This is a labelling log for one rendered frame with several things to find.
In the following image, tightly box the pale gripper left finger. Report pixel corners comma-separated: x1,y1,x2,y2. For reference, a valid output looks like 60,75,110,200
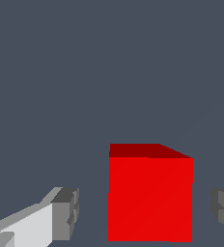
0,186,80,247

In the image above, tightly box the red cube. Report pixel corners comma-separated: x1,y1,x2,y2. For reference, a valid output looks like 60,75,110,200
107,143,194,243

